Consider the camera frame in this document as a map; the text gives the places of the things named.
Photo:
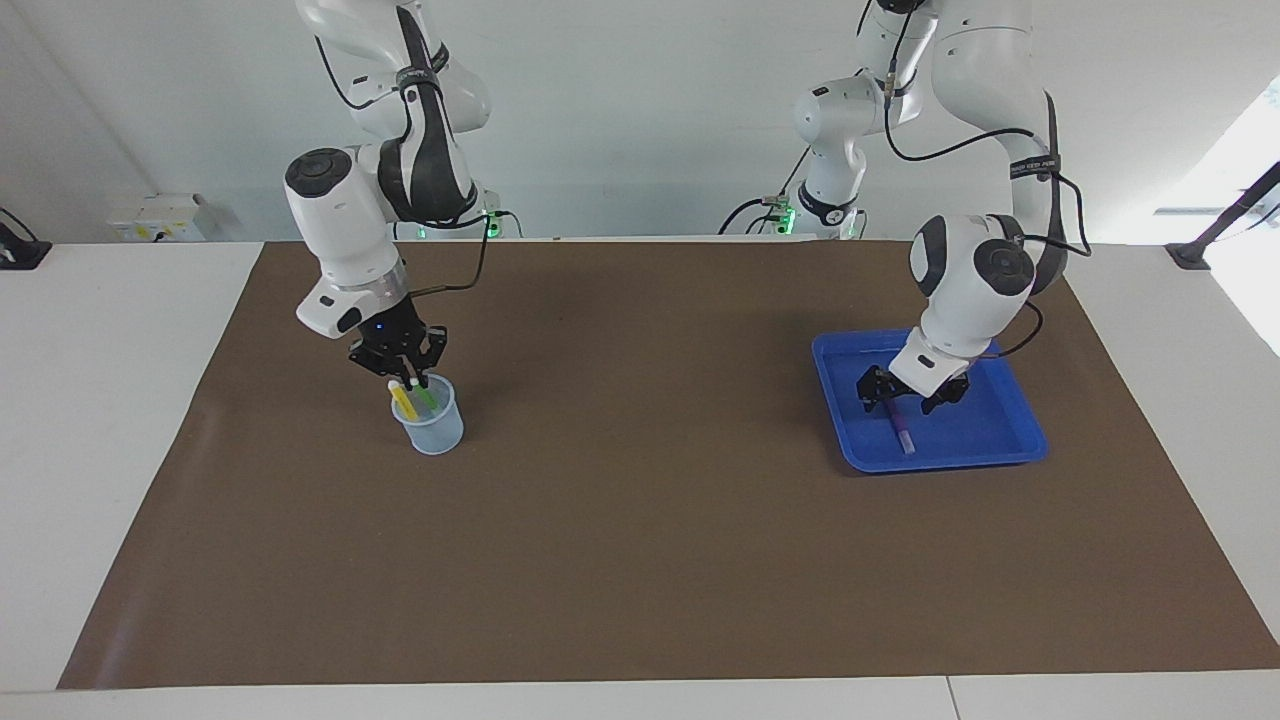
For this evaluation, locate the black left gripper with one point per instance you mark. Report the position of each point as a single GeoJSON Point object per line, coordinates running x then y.
{"type": "Point", "coordinates": [895, 385]}

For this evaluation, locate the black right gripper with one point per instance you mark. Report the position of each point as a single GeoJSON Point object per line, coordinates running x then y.
{"type": "Point", "coordinates": [398, 335]}

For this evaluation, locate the purple marker pen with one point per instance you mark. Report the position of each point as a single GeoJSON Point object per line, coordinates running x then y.
{"type": "Point", "coordinates": [905, 435]}

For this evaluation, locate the yellow marker pen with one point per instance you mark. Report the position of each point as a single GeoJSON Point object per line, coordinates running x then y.
{"type": "Point", "coordinates": [403, 402]}

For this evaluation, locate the green marker pen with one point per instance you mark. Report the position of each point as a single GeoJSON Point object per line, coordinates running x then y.
{"type": "Point", "coordinates": [427, 397]}

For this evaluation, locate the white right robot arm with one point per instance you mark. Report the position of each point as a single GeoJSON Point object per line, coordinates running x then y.
{"type": "Point", "coordinates": [345, 230]}

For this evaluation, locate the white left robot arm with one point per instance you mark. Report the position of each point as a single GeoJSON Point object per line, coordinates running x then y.
{"type": "Point", "coordinates": [960, 300]}

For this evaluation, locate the translucent plastic cup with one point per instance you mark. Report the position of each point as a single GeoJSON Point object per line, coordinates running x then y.
{"type": "Point", "coordinates": [432, 430]}

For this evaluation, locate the blue plastic tray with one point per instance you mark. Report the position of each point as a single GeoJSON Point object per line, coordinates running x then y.
{"type": "Point", "coordinates": [980, 430]}

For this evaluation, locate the brown table mat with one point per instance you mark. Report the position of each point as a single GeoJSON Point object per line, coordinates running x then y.
{"type": "Point", "coordinates": [640, 550]}

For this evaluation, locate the black clamp stand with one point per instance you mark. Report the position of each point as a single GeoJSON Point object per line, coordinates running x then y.
{"type": "Point", "coordinates": [1225, 220]}

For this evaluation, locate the white wall socket box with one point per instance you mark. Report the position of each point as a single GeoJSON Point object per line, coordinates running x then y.
{"type": "Point", "coordinates": [155, 220]}

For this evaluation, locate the black table mount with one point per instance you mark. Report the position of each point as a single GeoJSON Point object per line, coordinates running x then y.
{"type": "Point", "coordinates": [22, 252]}

